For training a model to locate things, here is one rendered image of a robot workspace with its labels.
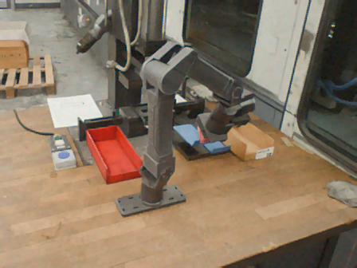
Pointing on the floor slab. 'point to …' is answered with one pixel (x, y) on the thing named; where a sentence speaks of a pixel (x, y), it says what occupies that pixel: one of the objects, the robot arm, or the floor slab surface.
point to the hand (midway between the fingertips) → (202, 140)
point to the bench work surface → (228, 206)
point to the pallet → (27, 76)
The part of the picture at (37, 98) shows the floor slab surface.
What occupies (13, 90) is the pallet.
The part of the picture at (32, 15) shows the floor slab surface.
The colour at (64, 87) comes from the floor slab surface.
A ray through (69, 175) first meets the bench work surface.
